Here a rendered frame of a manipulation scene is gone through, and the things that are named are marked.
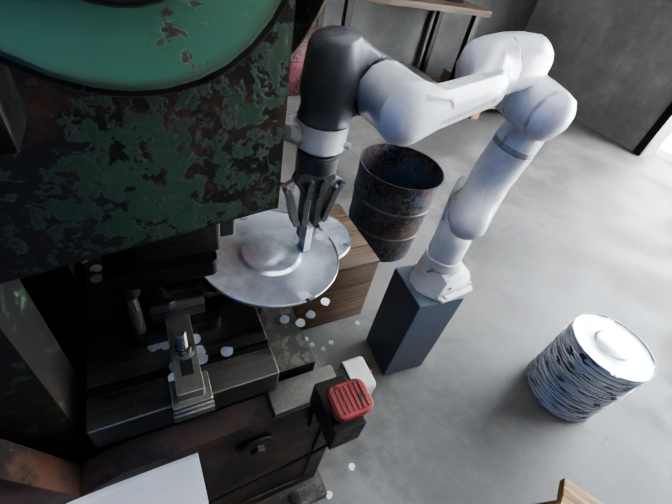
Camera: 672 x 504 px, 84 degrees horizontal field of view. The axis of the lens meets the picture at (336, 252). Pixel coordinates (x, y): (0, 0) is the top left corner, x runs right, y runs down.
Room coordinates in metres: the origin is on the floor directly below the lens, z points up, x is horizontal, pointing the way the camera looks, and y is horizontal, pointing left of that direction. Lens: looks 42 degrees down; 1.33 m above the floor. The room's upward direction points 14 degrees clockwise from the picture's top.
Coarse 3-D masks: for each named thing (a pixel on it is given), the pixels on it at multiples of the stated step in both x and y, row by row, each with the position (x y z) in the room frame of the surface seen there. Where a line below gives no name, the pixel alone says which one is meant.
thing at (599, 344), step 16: (576, 320) 1.03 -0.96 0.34; (592, 320) 1.05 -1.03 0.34; (576, 336) 0.95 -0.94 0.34; (592, 336) 0.96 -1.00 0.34; (608, 336) 0.98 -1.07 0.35; (624, 336) 1.01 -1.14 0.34; (592, 352) 0.89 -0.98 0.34; (608, 352) 0.90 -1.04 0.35; (624, 352) 0.92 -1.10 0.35; (640, 352) 0.94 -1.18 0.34; (608, 368) 0.83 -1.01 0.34; (624, 368) 0.85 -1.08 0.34; (640, 368) 0.87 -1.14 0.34
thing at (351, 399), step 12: (336, 384) 0.31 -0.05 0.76; (348, 384) 0.31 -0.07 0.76; (360, 384) 0.32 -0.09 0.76; (336, 396) 0.29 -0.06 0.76; (348, 396) 0.29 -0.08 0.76; (360, 396) 0.30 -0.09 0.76; (336, 408) 0.27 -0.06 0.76; (348, 408) 0.27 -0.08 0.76; (360, 408) 0.28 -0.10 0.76; (348, 420) 0.26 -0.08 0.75
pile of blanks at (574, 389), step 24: (552, 360) 0.93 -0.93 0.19; (576, 360) 0.88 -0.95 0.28; (528, 384) 0.92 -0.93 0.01; (552, 384) 0.87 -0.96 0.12; (576, 384) 0.84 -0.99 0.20; (600, 384) 0.81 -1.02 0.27; (624, 384) 0.81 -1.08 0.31; (552, 408) 0.83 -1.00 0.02; (576, 408) 0.80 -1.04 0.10; (600, 408) 0.80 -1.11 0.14
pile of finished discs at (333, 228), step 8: (328, 216) 1.27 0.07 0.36; (320, 224) 1.20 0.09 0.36; (328, 224) 1.22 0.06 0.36; (336, 224) 1.23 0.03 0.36; (328, 232) 1.16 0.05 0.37; (336, 232) 1.18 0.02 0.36; (344, 232) 1.19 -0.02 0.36; (336, 240) 1.13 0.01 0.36; (344, 240) 1.14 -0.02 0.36; (344, 248) 1.09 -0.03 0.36
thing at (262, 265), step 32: (256, 224) 0.62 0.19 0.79; (288, 224) 0.65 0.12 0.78; (224, 256) 0.50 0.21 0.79; (256, 256) 0.52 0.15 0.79; (288, 256) 0.54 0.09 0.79; (320, 256) 0.57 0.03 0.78; (224, 288) 0.42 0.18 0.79; (256, 288) 0.44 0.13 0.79; (288, 288) 0.46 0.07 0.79; (320, 288) 0.48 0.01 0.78
